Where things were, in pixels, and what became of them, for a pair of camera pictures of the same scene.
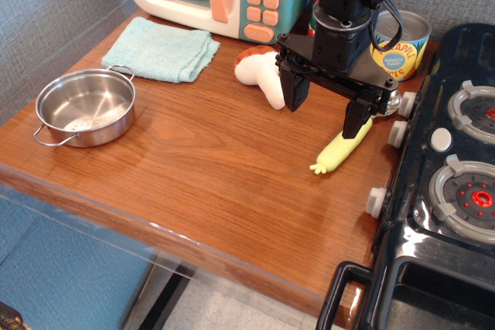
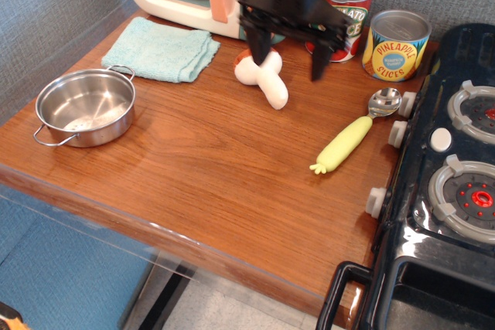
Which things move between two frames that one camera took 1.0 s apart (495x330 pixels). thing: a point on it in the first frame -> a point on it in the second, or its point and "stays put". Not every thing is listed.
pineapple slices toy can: x=400 y=42 stays put
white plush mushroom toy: x=257 y=66 stays put
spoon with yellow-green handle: x=337 y=149 stays put
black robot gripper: x=340 y=53 -> x=297 y=3
